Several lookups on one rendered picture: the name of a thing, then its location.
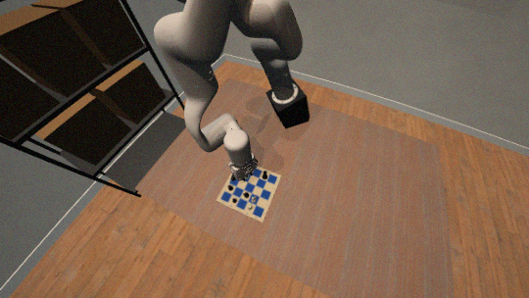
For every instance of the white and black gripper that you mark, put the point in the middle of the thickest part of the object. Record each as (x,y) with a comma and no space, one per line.
(239,174)

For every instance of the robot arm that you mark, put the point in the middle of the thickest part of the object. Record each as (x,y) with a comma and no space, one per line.
(197,36)

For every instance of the blue and cream chessboard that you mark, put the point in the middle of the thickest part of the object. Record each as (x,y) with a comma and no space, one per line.
(255,185)

